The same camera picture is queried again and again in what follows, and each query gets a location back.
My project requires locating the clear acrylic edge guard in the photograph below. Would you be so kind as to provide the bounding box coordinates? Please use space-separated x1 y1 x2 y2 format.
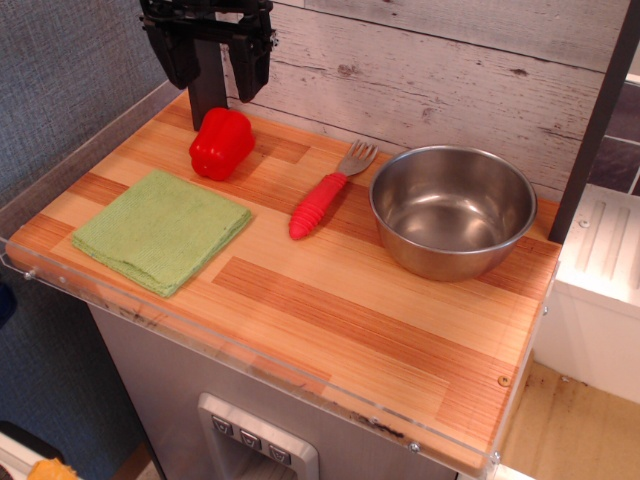
7 234 559 479

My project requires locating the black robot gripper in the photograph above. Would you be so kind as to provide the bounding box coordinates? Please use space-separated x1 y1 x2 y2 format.
140 1 275 103

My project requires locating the dark right frame post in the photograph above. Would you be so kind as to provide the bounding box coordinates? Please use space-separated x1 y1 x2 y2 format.
548 0 639 244

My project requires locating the stainless steel bowl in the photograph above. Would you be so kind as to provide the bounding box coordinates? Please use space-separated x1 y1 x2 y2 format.
369 146 537 282

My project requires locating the red toy bell pepper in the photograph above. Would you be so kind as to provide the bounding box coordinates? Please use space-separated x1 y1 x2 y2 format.
189 107 255 181

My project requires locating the white toy sink unit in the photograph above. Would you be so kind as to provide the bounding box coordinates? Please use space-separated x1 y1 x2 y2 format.
533 185 639 402

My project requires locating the yellow object bottom left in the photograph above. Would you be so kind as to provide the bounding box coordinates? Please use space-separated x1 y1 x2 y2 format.
27 458 80 480

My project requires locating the silver dispenser panel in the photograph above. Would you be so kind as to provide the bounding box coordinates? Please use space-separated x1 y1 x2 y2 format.
197 392 320 479

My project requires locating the grey toy fridge cabinet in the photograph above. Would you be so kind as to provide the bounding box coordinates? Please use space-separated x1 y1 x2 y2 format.
90 307 457 479

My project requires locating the green cloth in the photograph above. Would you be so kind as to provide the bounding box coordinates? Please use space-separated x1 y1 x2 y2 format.
72 170 252 298

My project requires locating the fork with red handle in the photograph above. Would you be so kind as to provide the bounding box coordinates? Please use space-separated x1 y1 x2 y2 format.
289 140 379 240

